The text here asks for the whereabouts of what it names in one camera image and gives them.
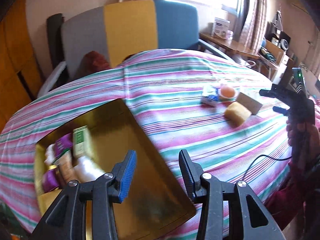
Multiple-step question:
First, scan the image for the white plastic bag ball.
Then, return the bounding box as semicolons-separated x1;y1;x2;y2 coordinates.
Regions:
74;156;105;183

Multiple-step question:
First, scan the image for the blue tissue packet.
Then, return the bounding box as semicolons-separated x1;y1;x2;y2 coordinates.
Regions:
201;85;219;107

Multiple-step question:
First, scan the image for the white box on desk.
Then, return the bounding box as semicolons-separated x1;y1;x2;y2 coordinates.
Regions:
211;17;230;40

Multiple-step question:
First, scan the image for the small white plastic bag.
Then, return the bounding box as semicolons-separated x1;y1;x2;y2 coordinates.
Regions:
44;144;55;166

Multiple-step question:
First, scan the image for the large beige cardboard box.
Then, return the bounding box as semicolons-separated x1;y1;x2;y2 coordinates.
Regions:
236;92;263;115

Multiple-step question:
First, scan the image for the purple snack packet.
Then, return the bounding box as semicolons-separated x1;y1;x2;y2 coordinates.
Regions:
53;133;73;159

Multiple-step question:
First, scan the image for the grey yellow blue headboard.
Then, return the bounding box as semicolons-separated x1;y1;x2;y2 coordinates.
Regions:
61;0;199;79

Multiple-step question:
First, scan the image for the wooden desk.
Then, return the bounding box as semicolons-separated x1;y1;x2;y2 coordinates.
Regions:
199;33;259;59

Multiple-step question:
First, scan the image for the green tea box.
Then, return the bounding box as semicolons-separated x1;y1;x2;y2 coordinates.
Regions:
73;125;94;159

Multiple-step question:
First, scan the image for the person right hand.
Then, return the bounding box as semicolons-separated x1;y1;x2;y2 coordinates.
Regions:
286;118;319;159

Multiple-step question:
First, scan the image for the black cable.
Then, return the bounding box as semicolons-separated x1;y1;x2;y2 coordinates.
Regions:
241;154;293;182

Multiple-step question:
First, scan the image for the orange round container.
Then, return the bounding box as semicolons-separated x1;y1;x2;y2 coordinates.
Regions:
218;85;239;101

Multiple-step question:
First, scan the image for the striped bed sheet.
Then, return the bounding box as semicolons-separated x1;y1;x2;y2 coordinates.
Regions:
1;49;291;231

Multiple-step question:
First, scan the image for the gold tray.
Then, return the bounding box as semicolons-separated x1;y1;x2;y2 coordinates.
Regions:
34;99;196;239

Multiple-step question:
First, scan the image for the wooden wardrobe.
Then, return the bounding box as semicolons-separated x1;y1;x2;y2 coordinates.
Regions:
1;0;44;129

